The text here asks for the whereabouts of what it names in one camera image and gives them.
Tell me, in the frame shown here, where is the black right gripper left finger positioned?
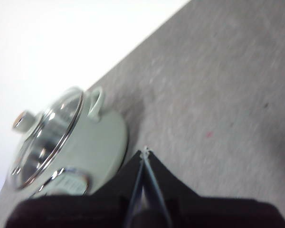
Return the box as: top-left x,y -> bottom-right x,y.
4,149 -> 145,228

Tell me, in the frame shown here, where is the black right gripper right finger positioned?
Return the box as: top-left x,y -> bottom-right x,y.
142,151 -> 285,228

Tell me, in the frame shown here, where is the glass lid with green knob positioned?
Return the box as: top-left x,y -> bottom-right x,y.
7,86 -> 84,190

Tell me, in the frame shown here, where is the pale green electric pot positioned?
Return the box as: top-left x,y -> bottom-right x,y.
30,86 -> 129,198

